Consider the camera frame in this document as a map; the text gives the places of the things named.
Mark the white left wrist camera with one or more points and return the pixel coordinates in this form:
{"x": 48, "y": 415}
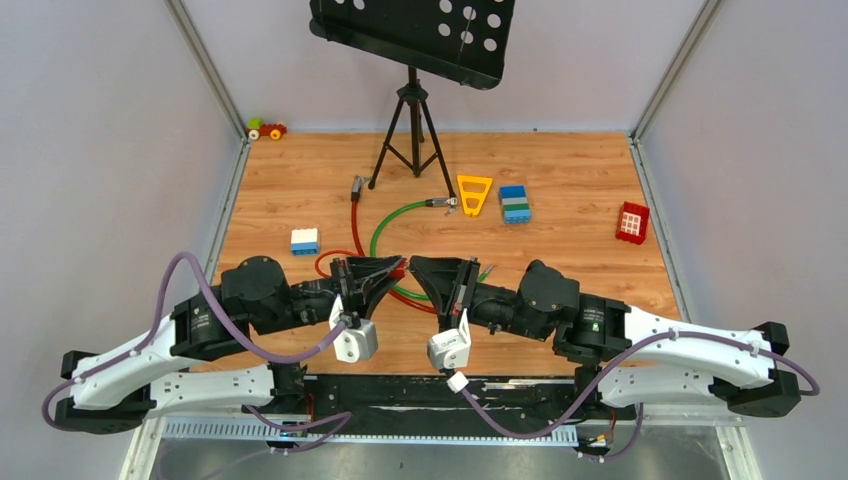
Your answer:
{"x": 355, "y": 339}

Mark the white blue block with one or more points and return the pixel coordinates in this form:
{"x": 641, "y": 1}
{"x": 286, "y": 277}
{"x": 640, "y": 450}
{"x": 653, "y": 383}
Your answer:
{"x": 305, "y": 242}

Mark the black music stand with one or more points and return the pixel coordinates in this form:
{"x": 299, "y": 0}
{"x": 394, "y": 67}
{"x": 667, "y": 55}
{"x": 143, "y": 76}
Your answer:
{"x": 461, "y": 41}

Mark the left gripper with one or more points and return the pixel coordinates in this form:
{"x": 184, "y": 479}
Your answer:
{"x": 374, "y": 287}

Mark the yellow triangular plastic piece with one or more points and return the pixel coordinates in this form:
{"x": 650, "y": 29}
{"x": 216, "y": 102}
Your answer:
{"x": 473, "y": 191}

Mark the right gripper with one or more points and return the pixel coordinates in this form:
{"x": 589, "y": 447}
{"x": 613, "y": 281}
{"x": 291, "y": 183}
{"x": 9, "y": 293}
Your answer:
{"x": 439, "y": 276}

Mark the blue green stacked blocks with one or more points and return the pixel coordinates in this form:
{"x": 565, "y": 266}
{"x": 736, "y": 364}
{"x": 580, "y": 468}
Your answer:
{"x": 514, "y": 204}

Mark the toy car red green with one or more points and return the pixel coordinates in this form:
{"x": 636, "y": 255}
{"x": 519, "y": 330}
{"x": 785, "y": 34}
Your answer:
{"x": 257, "y": 128}

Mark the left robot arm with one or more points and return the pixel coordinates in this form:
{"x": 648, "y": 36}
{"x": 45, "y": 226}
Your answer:
{"x": 242, "y": 342}

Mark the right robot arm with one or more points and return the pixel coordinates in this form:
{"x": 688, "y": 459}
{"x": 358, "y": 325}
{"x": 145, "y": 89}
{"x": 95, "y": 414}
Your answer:
{"x": 624, "y": 355}

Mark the red padlock with thin cable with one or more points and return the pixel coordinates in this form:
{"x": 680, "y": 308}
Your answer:
{"x": 331, "y": 253}

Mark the red window block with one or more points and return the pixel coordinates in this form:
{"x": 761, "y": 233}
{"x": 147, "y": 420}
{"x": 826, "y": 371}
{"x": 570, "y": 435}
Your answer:
{"x": 633, "y": 222}

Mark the green cable lock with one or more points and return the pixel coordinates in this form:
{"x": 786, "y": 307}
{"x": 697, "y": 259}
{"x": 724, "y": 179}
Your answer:
{"x": 413, "y": 299}

